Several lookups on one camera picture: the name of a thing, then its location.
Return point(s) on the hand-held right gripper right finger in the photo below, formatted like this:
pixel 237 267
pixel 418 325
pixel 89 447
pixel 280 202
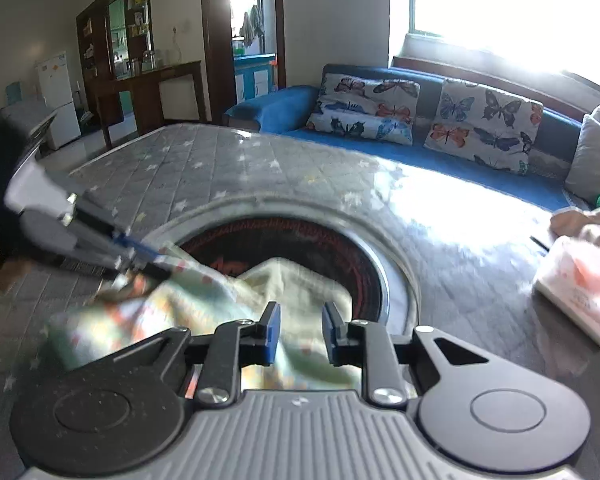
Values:
pixel 336 337

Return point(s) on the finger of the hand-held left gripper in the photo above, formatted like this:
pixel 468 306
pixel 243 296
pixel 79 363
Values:
pixel 130 245
pixel 145 270

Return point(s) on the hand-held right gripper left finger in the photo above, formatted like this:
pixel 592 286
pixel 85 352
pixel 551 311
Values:
pixel 270 335

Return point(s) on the green printed baby shirt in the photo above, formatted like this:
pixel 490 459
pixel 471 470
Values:
pixel 145 305

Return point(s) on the folded pink white clothes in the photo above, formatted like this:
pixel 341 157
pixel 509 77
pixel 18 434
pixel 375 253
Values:
pixel 580 280

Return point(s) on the hanging clothes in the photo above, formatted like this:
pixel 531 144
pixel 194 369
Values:
pixel 254 25

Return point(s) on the beige clothes pile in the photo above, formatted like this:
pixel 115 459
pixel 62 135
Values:
pixel 580 220

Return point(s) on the person's left hand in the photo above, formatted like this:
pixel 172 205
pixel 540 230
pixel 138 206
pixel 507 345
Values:
pixel 7 275

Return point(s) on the round table heater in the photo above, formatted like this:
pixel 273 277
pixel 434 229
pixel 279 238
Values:
pixel 305 240

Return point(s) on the white refrigerator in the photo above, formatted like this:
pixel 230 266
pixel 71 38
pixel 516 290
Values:
pixel 57 90

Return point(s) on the dark wooden cabinet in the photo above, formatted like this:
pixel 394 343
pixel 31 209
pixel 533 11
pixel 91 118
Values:
pixel 130 90

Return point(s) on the blue sofa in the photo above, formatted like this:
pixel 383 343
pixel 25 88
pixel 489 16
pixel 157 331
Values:
pixel 280 105

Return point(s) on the blue low cabinet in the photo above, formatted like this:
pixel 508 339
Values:
pixel 252 77

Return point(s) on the small black pen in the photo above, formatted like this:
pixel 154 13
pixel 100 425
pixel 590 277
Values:
pixel 540 243

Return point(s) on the large butterfly print cushion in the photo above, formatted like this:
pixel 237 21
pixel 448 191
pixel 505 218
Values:
pixel 480 125

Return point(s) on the grey pillow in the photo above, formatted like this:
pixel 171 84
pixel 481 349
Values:
pixel 592 160

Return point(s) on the window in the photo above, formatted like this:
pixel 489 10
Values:
pixel 480 0

